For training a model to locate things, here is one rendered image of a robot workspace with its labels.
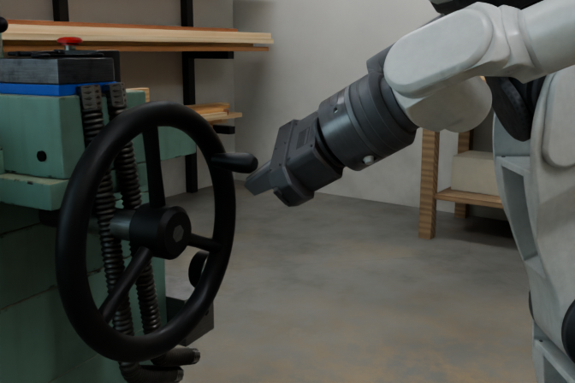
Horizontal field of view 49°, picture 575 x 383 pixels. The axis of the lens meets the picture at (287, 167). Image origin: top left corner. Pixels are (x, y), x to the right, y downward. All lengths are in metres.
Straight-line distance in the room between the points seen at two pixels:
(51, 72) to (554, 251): 0.69
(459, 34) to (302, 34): 3.95
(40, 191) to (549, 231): 0.66
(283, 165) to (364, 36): 3.62
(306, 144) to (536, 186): 0.34
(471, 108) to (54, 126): 0.44
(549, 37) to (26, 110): 0.54
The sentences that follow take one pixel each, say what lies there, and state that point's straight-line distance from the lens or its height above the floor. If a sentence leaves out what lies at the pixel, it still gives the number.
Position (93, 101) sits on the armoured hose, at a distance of 0.73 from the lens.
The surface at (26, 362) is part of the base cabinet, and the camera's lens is 0.88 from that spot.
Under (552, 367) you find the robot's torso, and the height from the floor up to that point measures 0.51.
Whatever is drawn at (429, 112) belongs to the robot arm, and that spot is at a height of 0.95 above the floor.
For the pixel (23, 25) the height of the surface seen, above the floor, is 1.12.
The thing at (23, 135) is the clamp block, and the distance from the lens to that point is 0.76.
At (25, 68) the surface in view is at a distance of 0.77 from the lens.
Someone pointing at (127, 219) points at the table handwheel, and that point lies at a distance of 0.74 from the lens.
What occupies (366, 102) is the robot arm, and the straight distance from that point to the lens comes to 0.65.
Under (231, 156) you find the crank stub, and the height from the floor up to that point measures 0.88.
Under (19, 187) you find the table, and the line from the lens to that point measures 0.75.
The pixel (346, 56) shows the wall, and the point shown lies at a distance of 4.35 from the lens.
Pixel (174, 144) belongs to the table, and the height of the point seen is 0.86.
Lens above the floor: 1.01
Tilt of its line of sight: 11 degrees down
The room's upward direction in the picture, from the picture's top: straight up
